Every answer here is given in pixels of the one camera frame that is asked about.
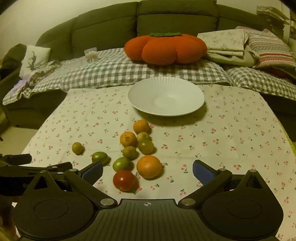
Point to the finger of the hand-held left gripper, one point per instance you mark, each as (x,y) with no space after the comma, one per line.
(17,159)
(61,166)

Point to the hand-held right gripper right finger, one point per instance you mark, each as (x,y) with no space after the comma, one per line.
(201,172)

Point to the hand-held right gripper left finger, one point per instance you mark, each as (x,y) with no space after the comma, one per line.
(92,172)

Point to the green jujube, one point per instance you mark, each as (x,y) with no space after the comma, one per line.
(100,157)
(121,163)

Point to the small olive jujube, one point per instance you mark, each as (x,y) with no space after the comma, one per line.
(77,148)

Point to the red tomato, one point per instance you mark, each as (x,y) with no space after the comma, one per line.
(123,180)

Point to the blemished orange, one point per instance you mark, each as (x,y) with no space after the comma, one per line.
(128,139)

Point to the large orange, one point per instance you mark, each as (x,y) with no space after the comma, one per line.
(149,166)

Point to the yellow-green jujube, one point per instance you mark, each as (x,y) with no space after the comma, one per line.
(146,147)

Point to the small yellow jujube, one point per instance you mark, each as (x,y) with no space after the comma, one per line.
(143,135)

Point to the smooth orange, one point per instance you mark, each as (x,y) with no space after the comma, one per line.
(141,126)

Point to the white ribbed plate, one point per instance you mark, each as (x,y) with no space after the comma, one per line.
(166,97)

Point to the cherry print tablecloth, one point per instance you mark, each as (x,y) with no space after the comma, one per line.
(219,139)

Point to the dark patterned cloth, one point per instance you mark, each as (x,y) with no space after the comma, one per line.
(34,77)

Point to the grey gingham blanket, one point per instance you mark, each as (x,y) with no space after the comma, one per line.
(104,69)

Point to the white printed pillow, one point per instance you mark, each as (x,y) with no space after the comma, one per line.
(39,55)

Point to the small white fluffy object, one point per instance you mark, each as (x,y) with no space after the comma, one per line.
(90,55)

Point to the folded beige cloth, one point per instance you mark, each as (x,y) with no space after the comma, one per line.
(246,59)

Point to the orange pumpkin cushion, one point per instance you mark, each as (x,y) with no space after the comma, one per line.
(161,51)

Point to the folded floral sheet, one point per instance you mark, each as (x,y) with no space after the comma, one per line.
(222,39)

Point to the striped pink pillow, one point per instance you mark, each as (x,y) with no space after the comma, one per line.
(270,48)

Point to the dark green sofa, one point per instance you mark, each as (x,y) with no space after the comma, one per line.
(104,25)

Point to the stack of papers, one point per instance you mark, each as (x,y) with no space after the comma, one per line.
(272,18)

